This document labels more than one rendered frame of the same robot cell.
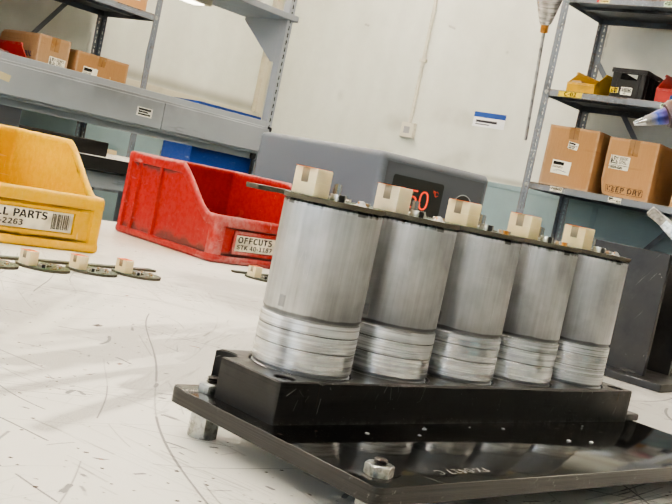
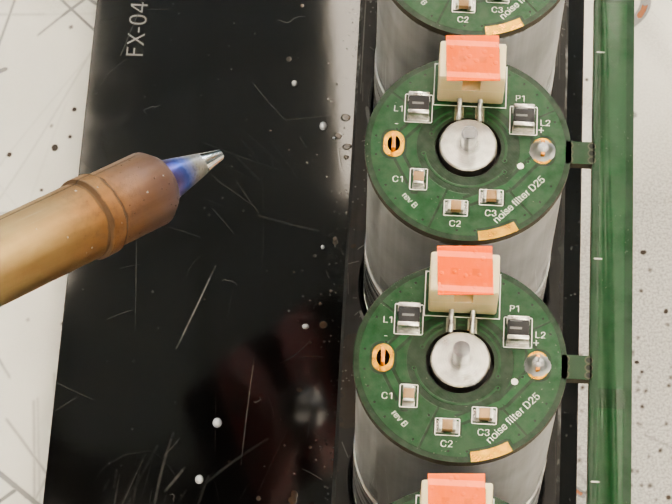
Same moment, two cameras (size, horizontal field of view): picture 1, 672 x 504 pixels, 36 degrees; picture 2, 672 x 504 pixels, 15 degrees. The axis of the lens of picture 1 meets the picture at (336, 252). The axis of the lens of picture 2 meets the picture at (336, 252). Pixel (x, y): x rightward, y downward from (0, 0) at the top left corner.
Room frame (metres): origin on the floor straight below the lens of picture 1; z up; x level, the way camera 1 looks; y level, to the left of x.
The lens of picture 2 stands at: (0.38, -0.15, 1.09)
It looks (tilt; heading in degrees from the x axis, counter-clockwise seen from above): 65 degrees down; 137
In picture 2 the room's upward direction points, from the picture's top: straight up
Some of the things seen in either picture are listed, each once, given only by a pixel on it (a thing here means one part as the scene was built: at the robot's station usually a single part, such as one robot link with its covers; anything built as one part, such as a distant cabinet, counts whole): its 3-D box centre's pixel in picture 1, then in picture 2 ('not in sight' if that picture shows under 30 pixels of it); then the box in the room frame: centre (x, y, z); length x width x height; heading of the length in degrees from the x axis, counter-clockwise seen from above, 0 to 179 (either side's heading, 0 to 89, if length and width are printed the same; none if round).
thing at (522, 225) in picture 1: (525, 226); (463, 289); (0.30, -0.05, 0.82); 0.01 x 0.01 x 0.01; 44
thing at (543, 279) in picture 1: (520, 320); (451, 435); (0.31, -0.06, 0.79); 0.02 x 0.02 x 0.05
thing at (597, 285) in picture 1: (573, 326); not in sight; (0.33, -0.08, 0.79); 0.02 x 0.02 x 0.05
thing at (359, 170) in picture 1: (361, 212); not in sight; (0.83, -0.01, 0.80); 0.15 x 0.12 x 0.10; 41
